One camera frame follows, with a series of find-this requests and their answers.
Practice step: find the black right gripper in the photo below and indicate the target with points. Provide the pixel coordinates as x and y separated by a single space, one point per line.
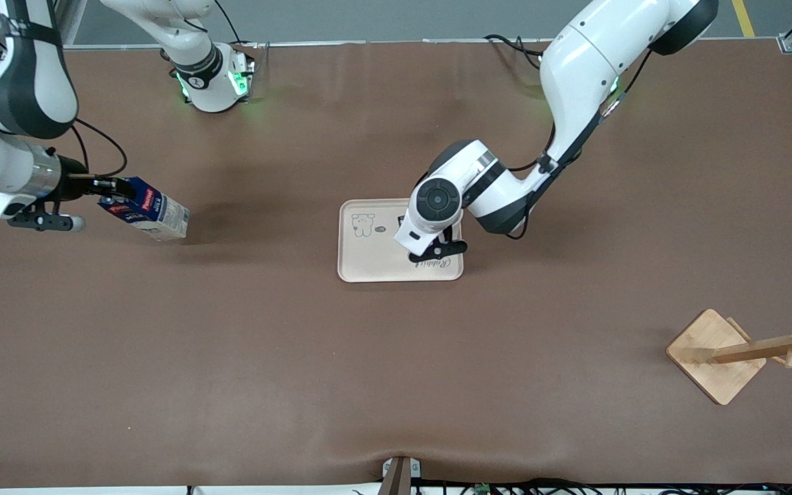
73 183

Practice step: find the blue milk carton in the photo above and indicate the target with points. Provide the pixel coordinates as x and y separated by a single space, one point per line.
162 216

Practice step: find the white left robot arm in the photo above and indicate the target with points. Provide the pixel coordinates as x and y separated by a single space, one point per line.
588 69

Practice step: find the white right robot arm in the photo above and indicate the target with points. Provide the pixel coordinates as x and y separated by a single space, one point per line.
18 89

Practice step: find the cream rectangular tray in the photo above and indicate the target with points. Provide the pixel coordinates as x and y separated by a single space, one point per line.
368 261

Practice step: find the metal table clamp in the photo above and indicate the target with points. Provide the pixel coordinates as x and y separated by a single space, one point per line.
399 474

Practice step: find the small green circuit board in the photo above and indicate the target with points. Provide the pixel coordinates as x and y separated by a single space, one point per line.
482 489

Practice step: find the wooden mug stand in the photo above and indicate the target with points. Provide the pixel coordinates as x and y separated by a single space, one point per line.
712 357

